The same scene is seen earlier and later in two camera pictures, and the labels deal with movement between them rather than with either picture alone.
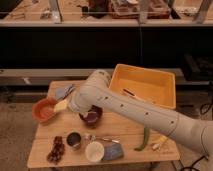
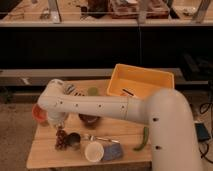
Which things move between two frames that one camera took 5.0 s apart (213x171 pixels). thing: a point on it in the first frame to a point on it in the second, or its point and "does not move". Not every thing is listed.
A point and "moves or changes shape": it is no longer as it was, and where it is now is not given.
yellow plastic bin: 158,86 does not move
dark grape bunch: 57,151 moves or changes shape
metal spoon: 104,138 does not move
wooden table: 75,138 does not move
